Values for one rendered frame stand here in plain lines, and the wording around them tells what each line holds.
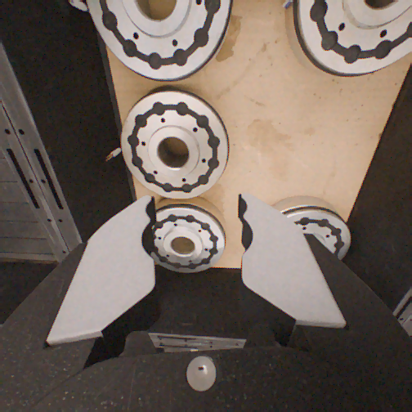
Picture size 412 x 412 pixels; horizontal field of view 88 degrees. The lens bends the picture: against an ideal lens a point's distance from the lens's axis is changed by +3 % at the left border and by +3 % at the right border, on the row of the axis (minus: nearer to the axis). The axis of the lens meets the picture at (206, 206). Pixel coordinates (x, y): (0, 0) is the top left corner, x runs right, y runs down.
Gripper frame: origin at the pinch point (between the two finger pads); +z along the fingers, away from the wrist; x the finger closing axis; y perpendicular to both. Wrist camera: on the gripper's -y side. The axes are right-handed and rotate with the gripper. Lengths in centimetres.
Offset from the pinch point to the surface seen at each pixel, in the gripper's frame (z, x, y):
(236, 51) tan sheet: 11.5, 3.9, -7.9
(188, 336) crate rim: 2.1, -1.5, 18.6
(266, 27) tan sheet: 11.2, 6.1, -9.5
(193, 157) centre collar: 8.3, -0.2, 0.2
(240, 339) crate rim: 1.4, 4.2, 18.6
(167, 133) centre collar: 8.5, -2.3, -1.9
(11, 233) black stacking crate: 15.4, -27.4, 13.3
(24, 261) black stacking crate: 14.8, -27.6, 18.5
